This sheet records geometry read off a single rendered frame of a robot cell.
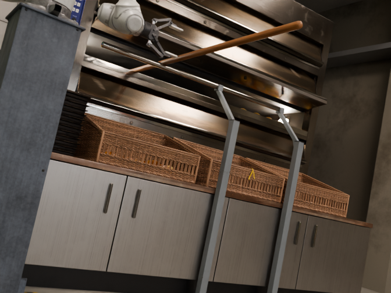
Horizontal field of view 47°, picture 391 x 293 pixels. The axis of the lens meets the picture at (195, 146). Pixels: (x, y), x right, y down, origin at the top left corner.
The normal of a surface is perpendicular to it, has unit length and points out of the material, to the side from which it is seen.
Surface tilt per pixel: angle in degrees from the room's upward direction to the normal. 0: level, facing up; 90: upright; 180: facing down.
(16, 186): 90
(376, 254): 90
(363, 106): 90
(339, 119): 90
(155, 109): 70
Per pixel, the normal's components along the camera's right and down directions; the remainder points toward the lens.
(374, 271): -0.80, -0.23
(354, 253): 0.52, 0.01
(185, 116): 0.55, -0.33
